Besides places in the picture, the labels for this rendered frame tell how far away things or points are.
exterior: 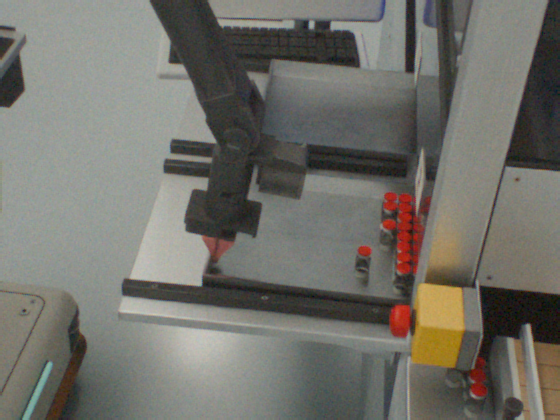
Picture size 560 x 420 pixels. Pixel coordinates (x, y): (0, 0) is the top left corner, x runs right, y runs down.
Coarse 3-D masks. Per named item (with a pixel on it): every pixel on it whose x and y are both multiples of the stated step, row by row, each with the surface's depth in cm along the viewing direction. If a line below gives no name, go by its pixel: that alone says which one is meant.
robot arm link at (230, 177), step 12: (216, 144) 121; (216, 156) 119; (216, 168) 120; (228, 168) 119; (240, 168) 119; (252, 168) 121; (216, 180) 121; (228, 180) 120; (240, 180) 121; (228, 192) 123
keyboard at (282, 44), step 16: (224, 32) 197; (240, 32) 199; (256, 32) 198; (272, 32) 199; (288, 32) 199; (304, 32) 200; (320, 32) 200; (336, 32) 200; (240, 48) 194; (256, 48) 193; (272, 48) 194; (288, 48) 196; (304, 48) 194; (320, 48) 197; (336, 48) 195; (352, 48) 196; (336, 64) 192; (352, 64) 193
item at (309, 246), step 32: (256, 192) 148; (320, 192) 149; (352, 192) 148; (384, 192) 147; (288, 224) 142; (320, 224) 143; (352, 224) 143; (224, 256) 136; (256, 256) 136; (288, 256) 137; (320, 256) 137; (352, 256) 138; (384, 256) 138; (224, 288) 129; (256, 288) 128; (288, 288) 128; (320, 288) 127; (352, 288) 132; (384, 288) 133
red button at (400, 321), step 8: (392, 312) 112; (400, 312) 111; (408, 312) 111; (392, 320) 111; (400, 320) 110; (408, 320) 110; (392, 328) 111; (400, 328) 111; (408, 328) 111; (400, 336) 112
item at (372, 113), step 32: (288, 64) 174; (320, 64) 173; (288, 96) 170; (320, 96) 171; (352, 96) 171; (384, 96) 172; (288, 128) 162; (320, 128) 163; (352, 128) 163; (384, 128) 164; (416, 160) 153
